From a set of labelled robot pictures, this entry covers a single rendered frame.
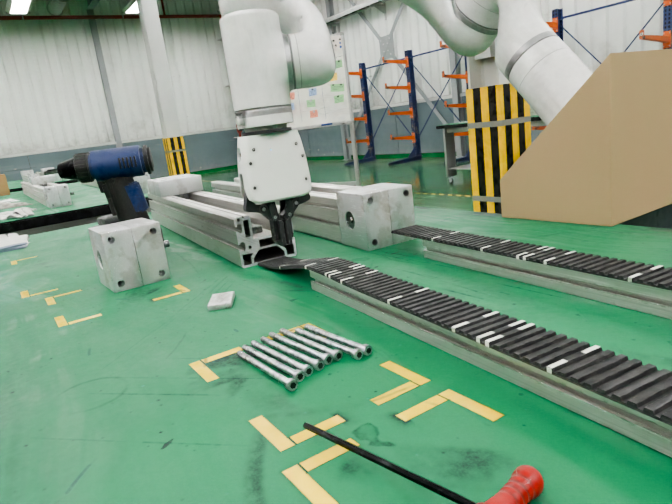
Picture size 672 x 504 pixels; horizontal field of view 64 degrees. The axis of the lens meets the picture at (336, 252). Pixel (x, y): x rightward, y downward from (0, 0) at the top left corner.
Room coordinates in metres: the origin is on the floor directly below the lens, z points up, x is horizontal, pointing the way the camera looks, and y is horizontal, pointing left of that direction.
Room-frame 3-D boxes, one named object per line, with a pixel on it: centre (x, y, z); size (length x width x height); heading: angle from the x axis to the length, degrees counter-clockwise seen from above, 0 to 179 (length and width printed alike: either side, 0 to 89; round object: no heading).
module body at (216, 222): (1.24, 0.29, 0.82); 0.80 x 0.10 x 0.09; 27
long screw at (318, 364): (0.49, 0.06, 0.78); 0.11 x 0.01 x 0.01; 35
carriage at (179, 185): (1.47, 0.41, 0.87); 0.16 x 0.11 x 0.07; 27
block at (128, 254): (0.88, 0.33, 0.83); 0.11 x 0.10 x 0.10; 124
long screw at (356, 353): (0.50, 0.02, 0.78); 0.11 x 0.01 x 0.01; 35
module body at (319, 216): (1.33, 0.12, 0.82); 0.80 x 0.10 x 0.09; 27
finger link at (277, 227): (0.81, 0.09, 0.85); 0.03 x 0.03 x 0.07; 27
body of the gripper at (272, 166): (0.82, 0.08, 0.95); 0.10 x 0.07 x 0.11; 117
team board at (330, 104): (6.89, 0.17, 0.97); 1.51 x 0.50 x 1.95; 52
